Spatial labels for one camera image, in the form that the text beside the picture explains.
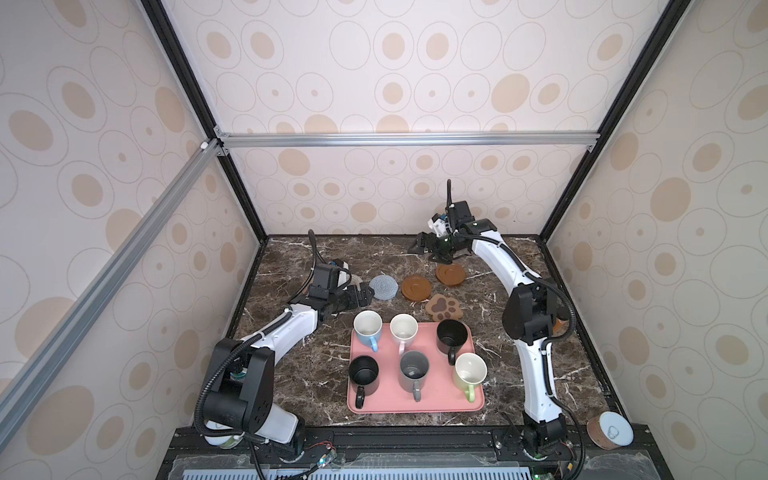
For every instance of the black mug upper right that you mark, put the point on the black mug upper right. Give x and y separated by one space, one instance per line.
451 335

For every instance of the blue mug white inside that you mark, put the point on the blue mug white inside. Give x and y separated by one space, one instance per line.
368 326

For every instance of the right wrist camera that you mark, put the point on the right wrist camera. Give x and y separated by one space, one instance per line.
455 215

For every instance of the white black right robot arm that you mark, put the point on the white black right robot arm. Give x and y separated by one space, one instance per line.
537 315

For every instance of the brown wooden coaster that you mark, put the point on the brown wooden coaster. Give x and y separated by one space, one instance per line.
416 288
451 275

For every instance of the brown paw shaped coaster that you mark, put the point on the brown paw shaped coaster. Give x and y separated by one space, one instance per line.
441 307

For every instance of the diagonal aluminium bar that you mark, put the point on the diagonal aluminium bar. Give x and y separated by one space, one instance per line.
40 371

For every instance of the white pink mug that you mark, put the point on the white pink mug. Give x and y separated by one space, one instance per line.
404 329

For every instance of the light green mug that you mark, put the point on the light green mug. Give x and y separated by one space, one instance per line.
470 370

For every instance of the horizontal aluminium bar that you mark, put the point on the horizontal aluminium bar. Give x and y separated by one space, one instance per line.
411 139

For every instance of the black mug lower left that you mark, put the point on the black mug lower left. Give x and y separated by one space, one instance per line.
364 377

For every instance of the grey mug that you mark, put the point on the grey mug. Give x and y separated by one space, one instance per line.
413 369

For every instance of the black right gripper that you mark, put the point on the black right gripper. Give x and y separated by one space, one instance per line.
423 236

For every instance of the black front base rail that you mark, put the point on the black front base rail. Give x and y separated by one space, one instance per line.
412 452

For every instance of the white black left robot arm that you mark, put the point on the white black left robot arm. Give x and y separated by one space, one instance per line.
236 400

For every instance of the black mug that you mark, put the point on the black mug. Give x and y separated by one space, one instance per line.
364 377
451 335

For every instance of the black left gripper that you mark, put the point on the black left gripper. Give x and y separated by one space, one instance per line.
353 301

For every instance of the pink rectangular tray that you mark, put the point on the pink rectangular tray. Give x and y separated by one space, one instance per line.
435 392

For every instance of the blue grey round coaster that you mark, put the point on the blue grey round coaster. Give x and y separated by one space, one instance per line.
385 287

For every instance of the small amber bottle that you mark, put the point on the small amber bottle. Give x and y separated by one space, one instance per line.
560 327

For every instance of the light grey woven coaster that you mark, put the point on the light grey woven coaster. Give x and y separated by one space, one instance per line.
358 282

